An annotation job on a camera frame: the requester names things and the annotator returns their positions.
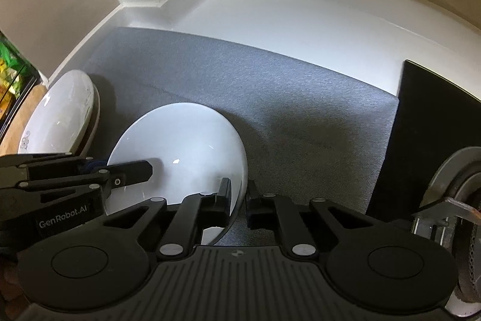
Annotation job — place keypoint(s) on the round wooden board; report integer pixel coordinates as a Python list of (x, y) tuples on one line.
[(18, 129)]

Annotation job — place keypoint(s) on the green food packages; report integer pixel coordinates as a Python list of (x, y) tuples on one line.
[(11, 80)]

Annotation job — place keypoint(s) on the grey dish drying mat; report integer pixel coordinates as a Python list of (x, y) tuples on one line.
[(263, 110)]

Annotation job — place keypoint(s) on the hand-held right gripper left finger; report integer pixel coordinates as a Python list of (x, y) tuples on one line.
[(224, 201)]

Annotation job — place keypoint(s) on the white floral print plate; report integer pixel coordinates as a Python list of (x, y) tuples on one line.
[(60, 114)]

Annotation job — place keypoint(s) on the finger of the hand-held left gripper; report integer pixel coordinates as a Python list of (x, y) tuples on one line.
[(49, 162), (127, 172)]

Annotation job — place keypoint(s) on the plain white plate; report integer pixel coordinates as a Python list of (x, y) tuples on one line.
[(180, 155)]

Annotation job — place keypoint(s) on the black gas stove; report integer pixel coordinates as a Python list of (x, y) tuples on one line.
[(417, 140)]

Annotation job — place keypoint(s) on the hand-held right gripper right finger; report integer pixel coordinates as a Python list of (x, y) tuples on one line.
[(252, 210)]

